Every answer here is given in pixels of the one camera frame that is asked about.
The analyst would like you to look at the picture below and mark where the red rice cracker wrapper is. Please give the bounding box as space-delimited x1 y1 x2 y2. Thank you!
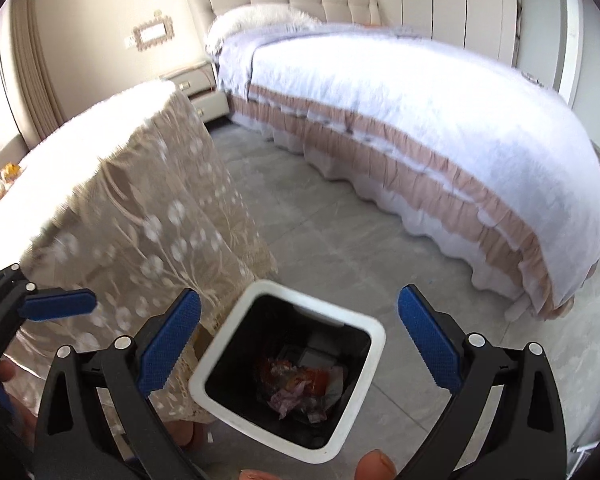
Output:
261 359 330 396

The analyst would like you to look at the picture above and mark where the purple snack wrapper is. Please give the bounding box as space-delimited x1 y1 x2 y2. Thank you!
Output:
268 382 326 424

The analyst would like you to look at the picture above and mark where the white square trash bin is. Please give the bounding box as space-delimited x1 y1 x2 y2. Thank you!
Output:
188 280 386 465

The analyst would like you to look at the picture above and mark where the person's left hand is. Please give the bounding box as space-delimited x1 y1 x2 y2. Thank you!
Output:
0 359 38 451

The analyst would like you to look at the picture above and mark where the person's right hand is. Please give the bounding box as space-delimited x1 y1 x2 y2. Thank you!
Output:
164 418 399 480

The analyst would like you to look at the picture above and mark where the yellow candy wrapper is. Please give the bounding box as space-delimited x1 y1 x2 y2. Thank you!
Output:
1 162 22 182

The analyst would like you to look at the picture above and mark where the beige window seat cushion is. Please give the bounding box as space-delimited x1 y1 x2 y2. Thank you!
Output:
0 122 29 175

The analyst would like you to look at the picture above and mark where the beige embroidered tablecloth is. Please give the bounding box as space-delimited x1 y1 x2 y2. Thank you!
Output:
0 78 278 424

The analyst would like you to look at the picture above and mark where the bed with lavender cover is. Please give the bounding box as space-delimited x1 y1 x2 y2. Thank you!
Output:
208 24 600 319

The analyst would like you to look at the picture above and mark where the grey bedside nightstand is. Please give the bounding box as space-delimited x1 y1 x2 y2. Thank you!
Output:
162 58 230 122

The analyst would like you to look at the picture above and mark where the white fluffy pillow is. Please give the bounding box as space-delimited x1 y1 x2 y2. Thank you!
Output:
207 3 321 44

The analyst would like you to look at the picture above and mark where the beige wardrobe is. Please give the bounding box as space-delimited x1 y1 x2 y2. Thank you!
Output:
380 0 584 104

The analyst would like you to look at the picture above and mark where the ornate framed wall switch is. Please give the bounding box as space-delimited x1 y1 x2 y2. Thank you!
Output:
124 12 174 51

